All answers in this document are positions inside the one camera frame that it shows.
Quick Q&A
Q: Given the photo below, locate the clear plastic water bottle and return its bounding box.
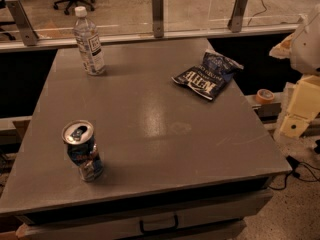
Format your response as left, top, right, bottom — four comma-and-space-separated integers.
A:
73, 6, 106, 75

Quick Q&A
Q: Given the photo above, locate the crushed Red Bull can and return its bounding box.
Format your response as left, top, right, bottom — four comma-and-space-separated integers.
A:
62, 120, 103, 182

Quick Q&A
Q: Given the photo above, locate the blue Kettle chip bag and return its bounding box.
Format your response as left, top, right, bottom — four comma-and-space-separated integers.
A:
172, 49, 244, 101

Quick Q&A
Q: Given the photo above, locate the orange tape roll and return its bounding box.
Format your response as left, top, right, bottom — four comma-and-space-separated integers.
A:
256, 89, 275, 104

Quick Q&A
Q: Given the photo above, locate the right metal rail bracket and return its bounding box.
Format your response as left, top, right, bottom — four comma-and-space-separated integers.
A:
228, 0, 248, 33

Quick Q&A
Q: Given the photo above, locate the black floor cable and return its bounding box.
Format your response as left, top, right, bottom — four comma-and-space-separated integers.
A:
268, 155, 320, 191

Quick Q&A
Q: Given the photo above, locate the black drawer handle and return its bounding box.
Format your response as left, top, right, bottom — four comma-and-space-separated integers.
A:
139, 215, 179, 235

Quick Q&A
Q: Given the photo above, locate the metal rail bracket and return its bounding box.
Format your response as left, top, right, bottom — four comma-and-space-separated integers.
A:
228, 0, 248, 33
6, 0, 39, 46
152, 0, 164, 38

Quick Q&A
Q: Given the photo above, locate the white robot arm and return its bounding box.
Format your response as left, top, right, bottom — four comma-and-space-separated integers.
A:
269, 4, 320, 138

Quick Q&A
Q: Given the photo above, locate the left metal rail bracket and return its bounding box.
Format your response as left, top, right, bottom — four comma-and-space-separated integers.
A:
6, 0, 39, 46

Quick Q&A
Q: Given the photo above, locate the middle metal rail bracket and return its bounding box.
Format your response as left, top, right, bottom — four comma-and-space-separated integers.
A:
152, 0, 164, 38

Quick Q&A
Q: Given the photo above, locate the grey cabinet drawer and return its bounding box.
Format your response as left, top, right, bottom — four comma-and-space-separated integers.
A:
16, 189, 272, 240

